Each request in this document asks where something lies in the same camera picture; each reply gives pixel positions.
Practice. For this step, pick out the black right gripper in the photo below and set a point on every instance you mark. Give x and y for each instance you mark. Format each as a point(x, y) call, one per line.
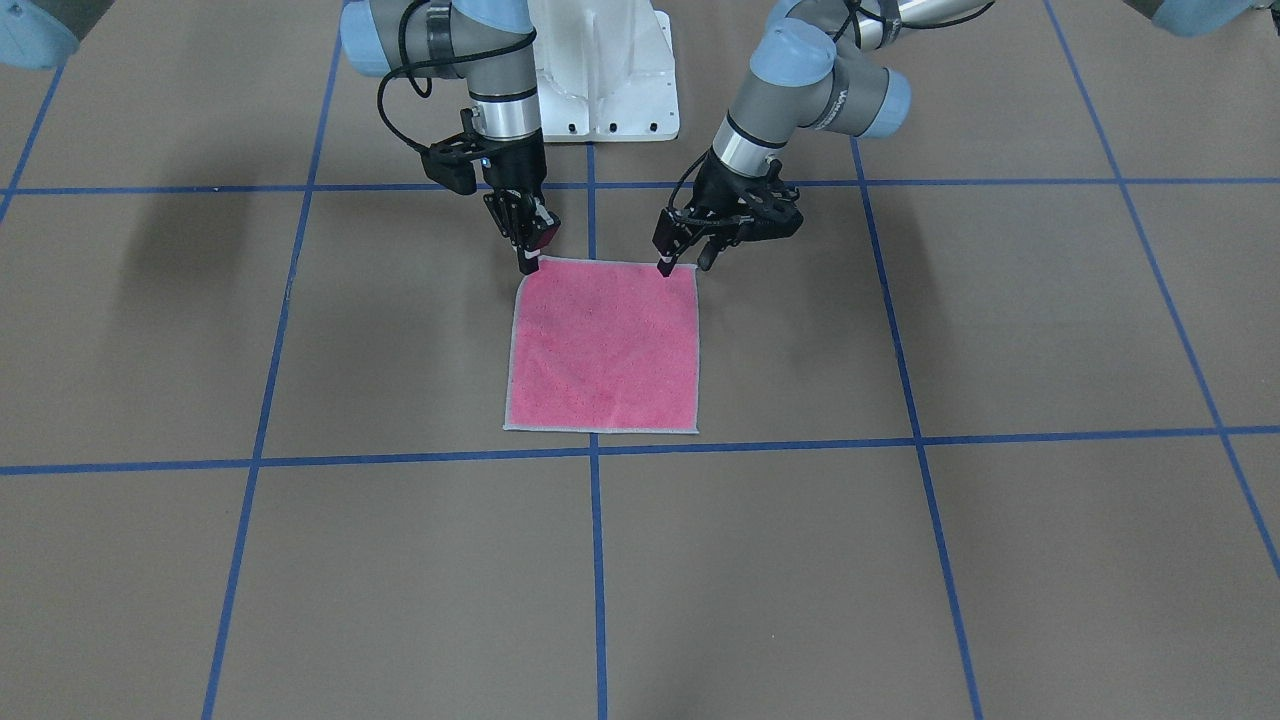
point(514, 167)

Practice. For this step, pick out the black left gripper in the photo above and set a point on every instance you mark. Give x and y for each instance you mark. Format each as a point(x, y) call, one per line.
point(712, 184)

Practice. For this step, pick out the pink and grey towel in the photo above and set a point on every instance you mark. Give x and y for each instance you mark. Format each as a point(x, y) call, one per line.
point(605, 347)

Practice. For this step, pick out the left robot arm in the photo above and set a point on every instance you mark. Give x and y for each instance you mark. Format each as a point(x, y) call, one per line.
point(809, 71)

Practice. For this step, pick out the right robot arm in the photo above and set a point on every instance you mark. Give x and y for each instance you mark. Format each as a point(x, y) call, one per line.
point(487, 44)

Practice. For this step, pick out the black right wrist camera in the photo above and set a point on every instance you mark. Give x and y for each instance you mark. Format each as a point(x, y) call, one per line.
point(451, 162)

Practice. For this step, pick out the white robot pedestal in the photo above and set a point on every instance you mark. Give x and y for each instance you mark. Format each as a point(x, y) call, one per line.
point(606, 72)

